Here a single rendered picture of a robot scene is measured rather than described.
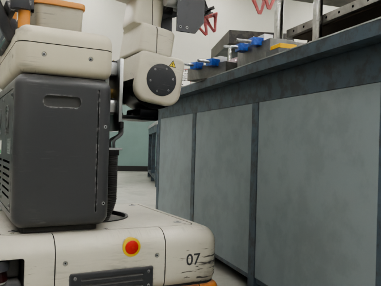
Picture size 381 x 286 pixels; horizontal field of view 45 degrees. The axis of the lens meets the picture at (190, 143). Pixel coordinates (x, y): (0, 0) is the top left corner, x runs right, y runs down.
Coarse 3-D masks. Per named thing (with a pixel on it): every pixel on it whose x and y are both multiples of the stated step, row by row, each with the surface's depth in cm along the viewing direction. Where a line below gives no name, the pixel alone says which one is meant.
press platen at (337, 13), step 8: (360, 0) 237; (368, 0) 232; (376, 0) 225; (344, 8) 249; (352, 8) 242; (360, 8) 237; (328, 16) 262; (336, 16) 255; (344, 16) 253; (304, 24) 284; (288, 32) 302; (296, 32) 293
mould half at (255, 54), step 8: (264, 40) 161; (272, 40) 158; (280, 40) 159; (288, 40) 160; (248, 48) 173; (256, 48) 167; (264, 48) 161; (240, 56) 179; (248, 56) 173; (256, 56) 167; (264, 56) 161; (240, 64) 179
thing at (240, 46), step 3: (225, 45) 173; (228, 45) 173; (231, 45) 173; (234, 45) 174; (237, 45) 175; (240, 45) 173; (243, 45) 173; (246, 45) 174; (234, 48) 174; (237, 48) 174; (240, 48) 173; (243, 48) 173; (246, 48) 174; (237, 51) 175; (240, 51) 175; (243, 51) 175; (246, 51) 175
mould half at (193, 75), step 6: (204, 66) 195; (216, 66) 189; (222, 66) 186; (228, 66) 185; (234, 66) 187; (192, 72) 202; (198, 72) 198; (204, 72) 195; (210, 72) 192; (216, 72) 189; (222, 72) 185; (192, 78) 202; (198, 78) 198; (204, 78) 196
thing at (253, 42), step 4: (260, 36) 166; (264, 36) 164; (268, 36) 164; (272, 36) 165; (236, 40) 163; (240, 40) 163; (244, 40) 163; (248, 40) 164; (252, 40) 163; (256, 40) 163; (260, 40) 163; (248, 44) 166; (252, 44) 163; (256, 44) 163; (260, 44) 163
